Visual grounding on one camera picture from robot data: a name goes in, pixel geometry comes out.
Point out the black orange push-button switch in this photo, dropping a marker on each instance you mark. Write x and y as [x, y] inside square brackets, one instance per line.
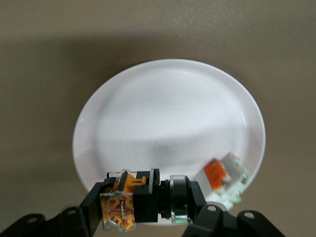
[145, 200]

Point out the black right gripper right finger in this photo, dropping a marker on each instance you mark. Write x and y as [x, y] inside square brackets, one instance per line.
[197, 197]

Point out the pink round plate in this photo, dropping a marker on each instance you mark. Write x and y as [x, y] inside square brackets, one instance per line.
[168, 111]

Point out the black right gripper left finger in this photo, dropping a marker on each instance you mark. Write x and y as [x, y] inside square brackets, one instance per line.
[91, 205]

